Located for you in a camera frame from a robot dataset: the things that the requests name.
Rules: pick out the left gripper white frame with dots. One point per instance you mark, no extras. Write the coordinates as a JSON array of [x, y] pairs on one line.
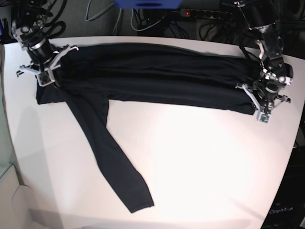
[[265, 96]]

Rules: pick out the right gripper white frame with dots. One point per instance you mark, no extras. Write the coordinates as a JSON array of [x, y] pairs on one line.
[[45, 58]]

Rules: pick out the dark navy long-sleeve shirt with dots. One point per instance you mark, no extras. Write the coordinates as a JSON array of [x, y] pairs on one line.
[[137, 72]]

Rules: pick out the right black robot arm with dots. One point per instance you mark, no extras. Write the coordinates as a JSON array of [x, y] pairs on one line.
[[33, 28]]

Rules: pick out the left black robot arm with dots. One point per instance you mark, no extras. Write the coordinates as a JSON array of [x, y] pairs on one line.
[[275, 74]]

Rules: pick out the black OpenArm equipment case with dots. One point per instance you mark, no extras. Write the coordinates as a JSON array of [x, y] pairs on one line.
[[288, 208]]

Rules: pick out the blue plastic box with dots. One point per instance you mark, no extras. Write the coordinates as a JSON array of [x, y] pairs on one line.
[[148, 4]]

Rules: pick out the black power strip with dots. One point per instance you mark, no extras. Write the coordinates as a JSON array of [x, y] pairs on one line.
[[206, 14]]

